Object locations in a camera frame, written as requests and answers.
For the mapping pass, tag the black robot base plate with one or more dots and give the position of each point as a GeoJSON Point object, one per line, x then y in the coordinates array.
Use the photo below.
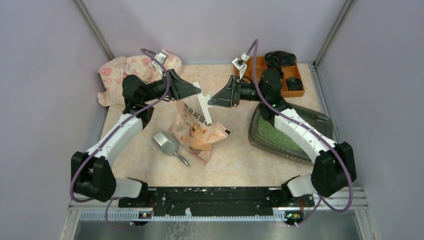
{"type": "Point", "coordinates": [221, 204]}

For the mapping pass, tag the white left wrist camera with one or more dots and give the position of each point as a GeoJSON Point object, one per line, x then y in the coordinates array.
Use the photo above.
{"type": "Point", "coordinates": [160, 58]}

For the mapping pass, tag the dark green litter box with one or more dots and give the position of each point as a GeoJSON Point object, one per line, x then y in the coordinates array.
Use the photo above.
{"type": "Point", "coordinates": [264, 136]}

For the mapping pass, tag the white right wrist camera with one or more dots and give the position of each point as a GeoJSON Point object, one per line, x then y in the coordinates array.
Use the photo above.
{"type": "Point", "coordinates": [240, 63]}

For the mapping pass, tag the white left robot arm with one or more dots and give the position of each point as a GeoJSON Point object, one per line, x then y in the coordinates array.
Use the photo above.
{"type": "Point", "coordinates": [91, 172]}

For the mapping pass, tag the grey metal scoop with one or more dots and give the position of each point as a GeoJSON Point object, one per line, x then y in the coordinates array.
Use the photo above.
{"type": "Point", "coordinates": [169, 145]}

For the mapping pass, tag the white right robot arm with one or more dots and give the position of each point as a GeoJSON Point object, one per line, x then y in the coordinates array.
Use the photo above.
{"type": "Point", "coordinates": [333, 163]}

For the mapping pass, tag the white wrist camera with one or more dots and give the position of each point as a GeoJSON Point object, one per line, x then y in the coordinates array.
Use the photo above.
{"type": "Point", "coordinates": [240, 63]}
{"type": "Point", "coordinates": [160, 58]}

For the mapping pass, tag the orange cat litter bag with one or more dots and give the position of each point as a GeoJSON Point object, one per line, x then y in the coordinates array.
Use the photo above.
{"type": "Point", "coordinates": [194, 133]}

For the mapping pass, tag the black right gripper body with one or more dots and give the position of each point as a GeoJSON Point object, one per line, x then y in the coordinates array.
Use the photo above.
{"type": "Point", "coordinates": [249, 92]}

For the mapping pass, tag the pink patterned cloth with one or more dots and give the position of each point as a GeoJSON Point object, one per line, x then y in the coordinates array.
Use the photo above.
{"type": "Point", "coordinates": [113, 73]}

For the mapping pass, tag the orange compartment tray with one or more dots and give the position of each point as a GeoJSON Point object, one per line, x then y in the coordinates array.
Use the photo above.
{"type": "Point", "coordinates": [286, 73]}

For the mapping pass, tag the piano-key bag clip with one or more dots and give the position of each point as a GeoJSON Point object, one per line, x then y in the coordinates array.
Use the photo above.
{"type": "Point", "coordinates": [204, 104]}

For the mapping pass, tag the dark cloth on tray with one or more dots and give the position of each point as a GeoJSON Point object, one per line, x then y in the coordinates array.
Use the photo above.
{"type": "Point", "coordinates": [278, 59]}

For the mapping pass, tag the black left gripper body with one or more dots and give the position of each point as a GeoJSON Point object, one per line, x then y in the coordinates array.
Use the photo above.
{"type": "Point", "coordinates": [156, 90]}

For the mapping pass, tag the small dark cloth ball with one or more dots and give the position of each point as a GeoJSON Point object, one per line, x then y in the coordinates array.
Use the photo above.
{"type": "Point", "coordinates": [294, 84]}

